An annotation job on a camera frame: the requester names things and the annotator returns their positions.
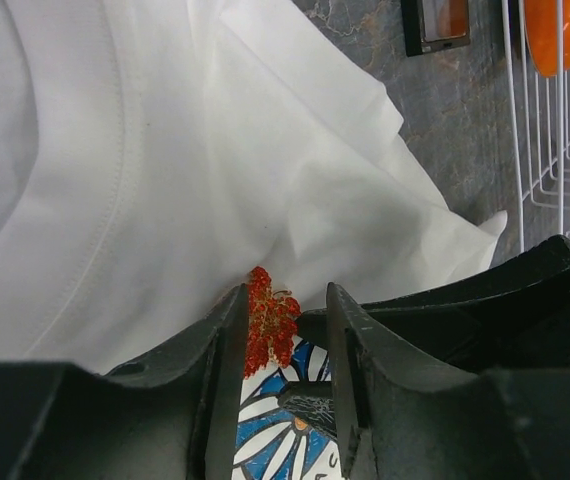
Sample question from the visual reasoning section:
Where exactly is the white wire dish rack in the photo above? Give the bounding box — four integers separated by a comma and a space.
501, 1, 570, 249

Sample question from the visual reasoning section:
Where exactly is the orange bowl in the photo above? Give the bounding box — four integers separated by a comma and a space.
523, 0, 570, 77

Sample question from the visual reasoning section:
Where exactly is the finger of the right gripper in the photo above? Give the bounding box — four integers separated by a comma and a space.
297, 234, 570, 371
277, 381, 337, 440

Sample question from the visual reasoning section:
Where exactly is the white t-shirt with flower print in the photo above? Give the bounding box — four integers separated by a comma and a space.
0, 1, 507, 479

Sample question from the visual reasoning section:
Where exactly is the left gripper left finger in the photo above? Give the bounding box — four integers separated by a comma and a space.
0, 285, 249, 479

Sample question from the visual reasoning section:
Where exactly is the black square box far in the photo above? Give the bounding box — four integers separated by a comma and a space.
401, 0, 470, 57

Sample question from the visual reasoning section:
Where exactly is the red orange brooch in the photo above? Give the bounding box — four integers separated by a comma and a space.
244, 266, 301, 379

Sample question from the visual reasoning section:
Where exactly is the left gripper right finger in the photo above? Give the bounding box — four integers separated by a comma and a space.
326, 284, 570, 479

